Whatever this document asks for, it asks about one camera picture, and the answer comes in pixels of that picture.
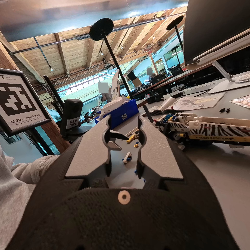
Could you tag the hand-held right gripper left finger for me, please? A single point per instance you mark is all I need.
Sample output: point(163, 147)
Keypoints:
point(89, 154)

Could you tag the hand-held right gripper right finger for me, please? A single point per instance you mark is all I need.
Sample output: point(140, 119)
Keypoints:
point(160, 156)

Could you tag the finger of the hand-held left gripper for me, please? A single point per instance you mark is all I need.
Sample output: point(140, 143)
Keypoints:
point(119, 135)
point(113, 146)

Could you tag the pile of lego pieces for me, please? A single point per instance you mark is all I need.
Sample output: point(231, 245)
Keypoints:
point(131, 137)

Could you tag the zebra striped lego helicopter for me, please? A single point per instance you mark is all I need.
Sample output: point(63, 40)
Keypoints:
point(205, 128)

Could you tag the person's left forearm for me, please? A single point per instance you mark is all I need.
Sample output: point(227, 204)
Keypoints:
point(23, 175)

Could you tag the white beam with blue pins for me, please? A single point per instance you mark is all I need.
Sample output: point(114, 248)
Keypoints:
point(127, 157)

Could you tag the blue plastic bin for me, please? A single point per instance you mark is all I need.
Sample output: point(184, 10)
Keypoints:
point(127, 111)

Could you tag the black metal rack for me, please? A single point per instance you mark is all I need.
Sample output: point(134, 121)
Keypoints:
point(52, 91)

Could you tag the white paper bags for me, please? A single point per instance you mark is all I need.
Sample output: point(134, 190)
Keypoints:
point(115, 106)

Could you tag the black box device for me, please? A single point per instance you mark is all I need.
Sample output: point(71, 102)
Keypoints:
point(154, 98)

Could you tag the white poster board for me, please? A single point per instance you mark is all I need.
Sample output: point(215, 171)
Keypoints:
point(115, 84)

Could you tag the framed marker sign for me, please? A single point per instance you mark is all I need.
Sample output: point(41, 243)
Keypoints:
point(19, 101)

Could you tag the open instruction booklet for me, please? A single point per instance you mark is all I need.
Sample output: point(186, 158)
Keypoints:
point(191, 103)

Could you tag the grey power adapter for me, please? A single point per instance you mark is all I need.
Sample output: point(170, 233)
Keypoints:
point(176, 95)

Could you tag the black pole with round disc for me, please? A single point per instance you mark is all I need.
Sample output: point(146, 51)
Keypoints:
point(175, 22)
point(101, 29)

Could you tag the zebra sticker sheet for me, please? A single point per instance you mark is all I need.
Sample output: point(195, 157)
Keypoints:
point(241, 101)

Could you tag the silver laptop stand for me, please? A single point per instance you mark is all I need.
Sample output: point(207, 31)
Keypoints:
point(230, 86)

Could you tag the black laptop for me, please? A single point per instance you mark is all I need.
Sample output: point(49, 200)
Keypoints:
point(214, 29)

